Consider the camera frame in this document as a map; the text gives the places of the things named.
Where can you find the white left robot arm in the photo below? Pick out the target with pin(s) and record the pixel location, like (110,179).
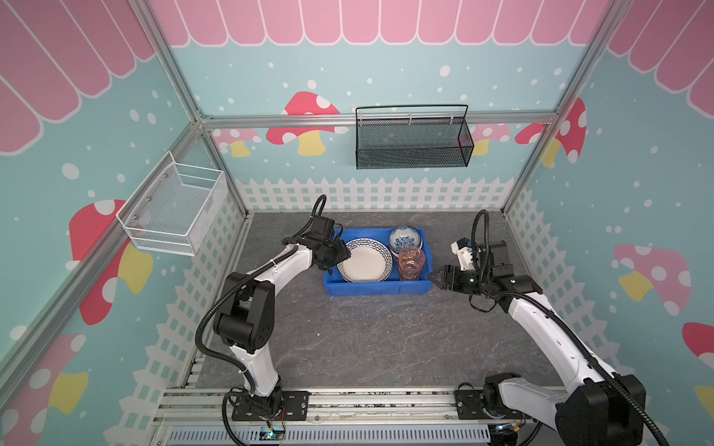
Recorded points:
(237,328)

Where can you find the white wire wall basket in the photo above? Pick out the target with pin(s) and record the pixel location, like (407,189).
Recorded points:
(174,208)

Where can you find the white plate black rim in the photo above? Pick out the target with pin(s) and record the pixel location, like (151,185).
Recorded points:
(369,261)

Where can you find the blue plastic bin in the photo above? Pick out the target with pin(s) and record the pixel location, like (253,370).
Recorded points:
(336,286)

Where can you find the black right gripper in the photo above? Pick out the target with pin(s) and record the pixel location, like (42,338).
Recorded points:
(454,279)

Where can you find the black mesh wall basket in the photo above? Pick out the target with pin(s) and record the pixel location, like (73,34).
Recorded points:
(412,136)

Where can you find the blue floral ceramic bowl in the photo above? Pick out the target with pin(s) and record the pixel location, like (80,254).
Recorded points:
(403,237)

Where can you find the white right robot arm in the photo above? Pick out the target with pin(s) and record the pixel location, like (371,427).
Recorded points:
(597,405)

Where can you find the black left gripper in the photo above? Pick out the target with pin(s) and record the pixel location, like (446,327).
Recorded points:
(343,253)

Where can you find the red transparent plastic cup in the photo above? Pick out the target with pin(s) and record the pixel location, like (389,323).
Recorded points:
(411,262)

